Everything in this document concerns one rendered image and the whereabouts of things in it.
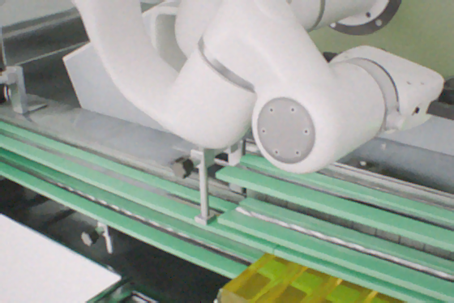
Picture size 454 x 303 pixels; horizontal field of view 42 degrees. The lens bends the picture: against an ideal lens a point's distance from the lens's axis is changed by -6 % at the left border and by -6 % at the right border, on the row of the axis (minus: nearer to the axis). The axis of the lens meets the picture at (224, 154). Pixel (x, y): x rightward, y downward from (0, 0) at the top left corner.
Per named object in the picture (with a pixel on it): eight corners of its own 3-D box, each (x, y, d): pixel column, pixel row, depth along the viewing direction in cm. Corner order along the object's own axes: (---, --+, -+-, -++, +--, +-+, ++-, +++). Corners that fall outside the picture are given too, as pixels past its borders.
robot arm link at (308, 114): (163, 68, 50) (216, -27, 45) (237, 53, 58) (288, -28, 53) (293, 201, 46) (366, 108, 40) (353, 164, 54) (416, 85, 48)
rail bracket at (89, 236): (132, 231, 122) (83, 260, 112) (128, 201, 119) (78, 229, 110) (146, 237, 120) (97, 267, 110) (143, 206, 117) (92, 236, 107)
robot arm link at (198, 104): (120, -102, 51) (319, 29, 51) (71, 14, 59) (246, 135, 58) (66, -92, 44) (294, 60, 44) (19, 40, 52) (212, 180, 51)
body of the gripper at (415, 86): (417, 83, 50) (452, 67, 59) (317, 42, 55) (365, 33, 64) (392, 160, 54) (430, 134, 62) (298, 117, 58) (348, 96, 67)
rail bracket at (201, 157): (225, 199, 101) (175, 232, 92) (222, 101, 94) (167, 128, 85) (240, 205, 100) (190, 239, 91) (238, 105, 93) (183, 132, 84)
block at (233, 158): (250, 173, 106) (224, 189, 101) (249, 121, 102) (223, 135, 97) (267, 178, 104) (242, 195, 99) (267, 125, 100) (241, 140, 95)
